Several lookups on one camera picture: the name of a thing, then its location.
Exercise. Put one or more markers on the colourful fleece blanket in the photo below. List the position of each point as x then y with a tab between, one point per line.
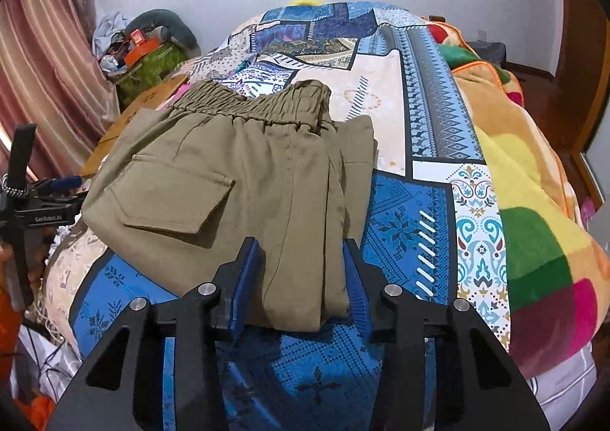
524	174

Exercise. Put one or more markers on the dark bag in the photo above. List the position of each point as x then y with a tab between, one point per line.
488	53

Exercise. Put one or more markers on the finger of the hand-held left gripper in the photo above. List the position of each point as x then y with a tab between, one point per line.
64	183

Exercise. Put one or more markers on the orange cloth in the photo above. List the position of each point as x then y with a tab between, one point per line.
5	316

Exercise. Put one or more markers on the wooden lap desk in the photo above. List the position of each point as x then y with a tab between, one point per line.
143	102

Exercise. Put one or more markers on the crumpled white cloth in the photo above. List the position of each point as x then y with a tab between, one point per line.
109	28

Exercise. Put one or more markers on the pink cloth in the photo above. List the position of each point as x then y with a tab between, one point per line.
178	91

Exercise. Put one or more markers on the wooden wardrobe with white doors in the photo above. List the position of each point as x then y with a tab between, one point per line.
586	54

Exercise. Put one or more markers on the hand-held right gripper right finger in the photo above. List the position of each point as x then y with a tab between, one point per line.
357	290

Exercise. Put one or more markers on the grey pillow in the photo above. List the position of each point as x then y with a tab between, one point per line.
176	26

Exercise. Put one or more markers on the striped brown curtain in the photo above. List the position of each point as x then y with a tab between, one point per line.
43	54

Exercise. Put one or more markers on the green storage bag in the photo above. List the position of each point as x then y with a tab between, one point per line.
152	69

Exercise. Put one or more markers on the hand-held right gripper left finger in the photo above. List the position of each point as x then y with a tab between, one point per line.
246	283

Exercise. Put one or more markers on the blue patchwork quilt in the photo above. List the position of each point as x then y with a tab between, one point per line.
405	221

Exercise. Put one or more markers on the white cluttered pile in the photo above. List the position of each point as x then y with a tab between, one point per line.
52	364

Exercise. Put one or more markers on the white bed sheet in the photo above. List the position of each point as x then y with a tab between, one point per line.
548	388

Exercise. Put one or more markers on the khaki pants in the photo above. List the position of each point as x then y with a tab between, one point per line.
214	174

